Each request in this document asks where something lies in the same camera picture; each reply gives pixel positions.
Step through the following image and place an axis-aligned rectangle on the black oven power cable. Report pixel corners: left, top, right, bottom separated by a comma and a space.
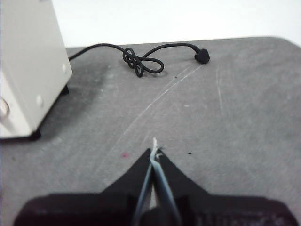
68, 43, 211, 78

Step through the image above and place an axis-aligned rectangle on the cream Toshiba toaster oven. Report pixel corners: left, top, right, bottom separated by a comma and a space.
0, 0, 73, 141

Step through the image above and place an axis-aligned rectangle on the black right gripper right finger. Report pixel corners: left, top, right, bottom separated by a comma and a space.
150, 137, 300, 226

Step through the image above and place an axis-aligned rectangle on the cream oven timer knob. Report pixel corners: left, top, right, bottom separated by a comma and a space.
0, 97, 10, 125

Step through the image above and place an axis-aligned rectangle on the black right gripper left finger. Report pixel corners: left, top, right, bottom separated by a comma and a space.
13, 147, 153, 226

